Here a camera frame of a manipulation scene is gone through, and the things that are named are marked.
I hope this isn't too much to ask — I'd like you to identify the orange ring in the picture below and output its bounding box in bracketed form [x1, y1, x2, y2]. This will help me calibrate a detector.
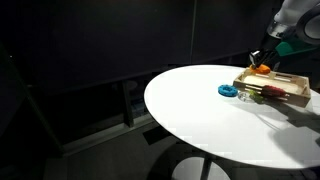
[249, 63, 272, 75]

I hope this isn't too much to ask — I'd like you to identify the wooden tray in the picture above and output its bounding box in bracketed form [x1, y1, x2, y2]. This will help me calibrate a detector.
[233, 68, 311, 107]

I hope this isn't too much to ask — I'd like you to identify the blue ring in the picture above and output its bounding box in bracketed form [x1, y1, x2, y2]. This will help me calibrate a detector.
[217, 84, 239, 98]

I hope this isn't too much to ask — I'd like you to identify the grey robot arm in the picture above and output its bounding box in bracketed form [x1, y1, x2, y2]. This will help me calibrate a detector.
[249, 0, 320, 69]

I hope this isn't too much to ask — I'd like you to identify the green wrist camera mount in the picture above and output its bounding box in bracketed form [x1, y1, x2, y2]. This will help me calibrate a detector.
[275, 40, 319, 57]

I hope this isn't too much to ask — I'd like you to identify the white round table base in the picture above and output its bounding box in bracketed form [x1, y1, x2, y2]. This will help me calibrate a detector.
[171, 157, 231, 180]

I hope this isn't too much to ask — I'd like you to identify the green ring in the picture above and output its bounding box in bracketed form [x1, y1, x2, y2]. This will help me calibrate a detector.
[248, 89, 266, 104]

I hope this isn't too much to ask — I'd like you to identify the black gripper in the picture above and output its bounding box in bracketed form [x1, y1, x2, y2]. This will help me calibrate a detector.
[249, 35, 281, 69]

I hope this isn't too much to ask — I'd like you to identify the clear ring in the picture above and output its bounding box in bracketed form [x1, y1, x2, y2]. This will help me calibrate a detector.
[237, 91, 256, 103]

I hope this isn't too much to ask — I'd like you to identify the red ring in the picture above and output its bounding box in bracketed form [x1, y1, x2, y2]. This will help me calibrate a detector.
[261, 85, 287, 98]

